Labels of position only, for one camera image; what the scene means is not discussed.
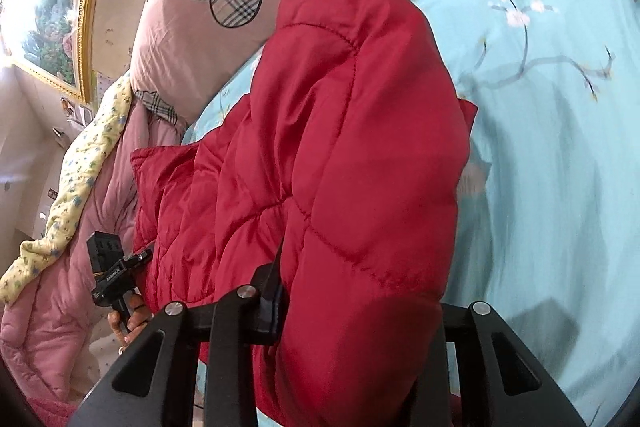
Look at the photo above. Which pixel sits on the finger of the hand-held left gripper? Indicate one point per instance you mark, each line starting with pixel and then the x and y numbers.
pixel 142 254

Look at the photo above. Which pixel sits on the light blue floral bed sheet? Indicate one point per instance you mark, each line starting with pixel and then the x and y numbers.
pixel 540 132

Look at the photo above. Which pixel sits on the pink quilt with plaid hearts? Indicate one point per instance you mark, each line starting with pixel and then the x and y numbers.
pixel 210 32

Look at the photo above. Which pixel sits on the red quilted jacket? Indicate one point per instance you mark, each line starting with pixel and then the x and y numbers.
pixel 325 157

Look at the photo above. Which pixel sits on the gold framed picture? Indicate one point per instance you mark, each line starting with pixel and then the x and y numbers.
pixel 45 7

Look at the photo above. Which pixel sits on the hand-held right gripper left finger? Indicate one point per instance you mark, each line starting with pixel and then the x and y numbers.
pixel 270 304

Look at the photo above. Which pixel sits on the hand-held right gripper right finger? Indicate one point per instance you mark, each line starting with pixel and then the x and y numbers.
pixel 480 337

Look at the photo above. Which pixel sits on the person's left hand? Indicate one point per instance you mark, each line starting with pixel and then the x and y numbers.
pixel 132 322

